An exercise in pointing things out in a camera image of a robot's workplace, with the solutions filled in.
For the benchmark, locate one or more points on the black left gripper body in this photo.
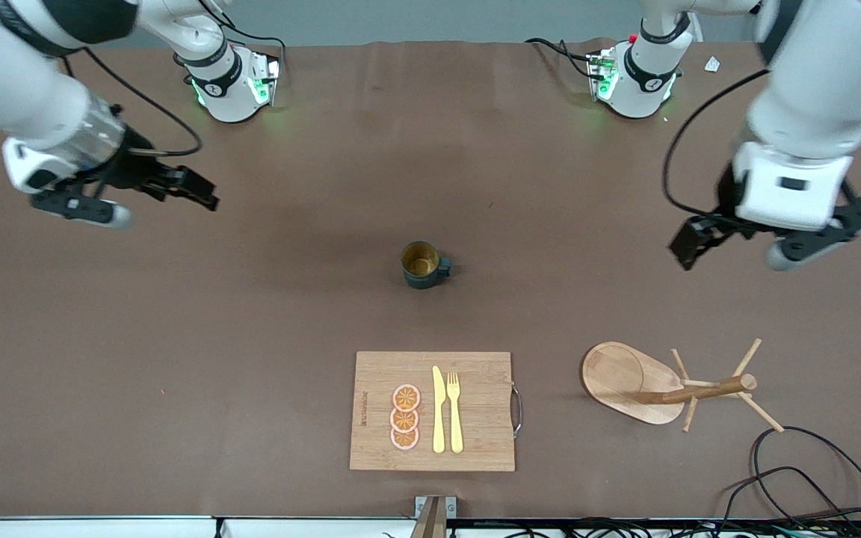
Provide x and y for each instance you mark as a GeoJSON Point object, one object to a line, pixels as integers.
{"type": "Point", "coordinates": [725, 196]}

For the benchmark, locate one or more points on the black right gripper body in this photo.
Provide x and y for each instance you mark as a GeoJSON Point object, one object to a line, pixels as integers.
{"type": "Point", "coordinates": [134, 162]}

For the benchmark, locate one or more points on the teal ribbed mug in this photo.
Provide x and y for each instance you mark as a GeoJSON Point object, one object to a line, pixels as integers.
{"type": "Point", "coordinates": [423, 267]}

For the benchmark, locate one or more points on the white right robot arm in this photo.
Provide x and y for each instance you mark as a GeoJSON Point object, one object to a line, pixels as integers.
{"type": "Point", "coordinates": [12, 75]}

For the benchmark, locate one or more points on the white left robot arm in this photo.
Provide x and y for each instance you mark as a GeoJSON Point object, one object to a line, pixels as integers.
{"type": "Point", "coordinates": [812, 90]}

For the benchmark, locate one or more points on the white paper scrap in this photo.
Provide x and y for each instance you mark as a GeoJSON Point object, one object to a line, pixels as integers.
{"type": "Point", "coordinates": [712, 64]}

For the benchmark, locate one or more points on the wooden mug tree stand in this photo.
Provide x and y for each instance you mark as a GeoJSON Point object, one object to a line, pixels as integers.
{"type": "Point", "coordinates": [617, 377]}

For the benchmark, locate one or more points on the brown table cover sheet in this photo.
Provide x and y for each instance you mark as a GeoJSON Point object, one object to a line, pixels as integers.
{"type": "Point", "coordinates": [251, 336]}

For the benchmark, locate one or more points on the bamboo cutting board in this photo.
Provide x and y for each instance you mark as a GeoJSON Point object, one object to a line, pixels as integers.
{"type": "Point", "coordinates": [475, 418]}

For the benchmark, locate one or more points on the yellow plastic fork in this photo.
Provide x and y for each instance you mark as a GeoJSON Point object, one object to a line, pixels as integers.
{"type": "Point", "coordinates": [455, 426]}

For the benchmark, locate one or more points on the toy orange slice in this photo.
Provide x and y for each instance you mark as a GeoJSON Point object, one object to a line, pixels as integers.
{"type": "Point", "coordinates": [404, 440]}
{"type": "Point", "coordinates": [403, 421]}
{"type": "Point", "coordinates": [406, 397]}

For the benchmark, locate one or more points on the yellow plastic knife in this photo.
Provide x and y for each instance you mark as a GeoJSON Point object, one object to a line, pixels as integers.
{"type": "Point", "coordinates": [439, 418]}

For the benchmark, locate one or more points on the white table edge rail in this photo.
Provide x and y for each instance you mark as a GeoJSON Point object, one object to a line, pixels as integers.
{"type": "Point", "coordinates": [102, 527]}

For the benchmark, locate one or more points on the metal bracket with post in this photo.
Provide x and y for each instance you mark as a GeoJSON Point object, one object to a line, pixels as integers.
{"type": "Point", "coordinates": [434, 515]}

